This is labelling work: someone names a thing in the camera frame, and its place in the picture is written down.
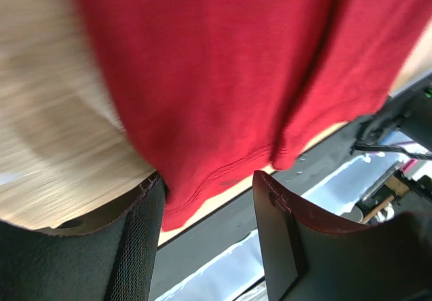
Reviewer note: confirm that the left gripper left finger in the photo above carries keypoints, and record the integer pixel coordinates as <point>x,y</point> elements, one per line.
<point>106,254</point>

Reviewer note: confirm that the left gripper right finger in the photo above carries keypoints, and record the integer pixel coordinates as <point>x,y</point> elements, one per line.
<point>311,254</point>

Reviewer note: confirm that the dark red t-shirt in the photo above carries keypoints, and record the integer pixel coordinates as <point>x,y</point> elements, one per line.
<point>211,90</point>

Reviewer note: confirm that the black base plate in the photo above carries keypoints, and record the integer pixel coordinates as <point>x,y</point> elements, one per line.
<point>219,258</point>

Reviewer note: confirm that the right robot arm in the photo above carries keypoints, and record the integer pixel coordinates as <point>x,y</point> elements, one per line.
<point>411,117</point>

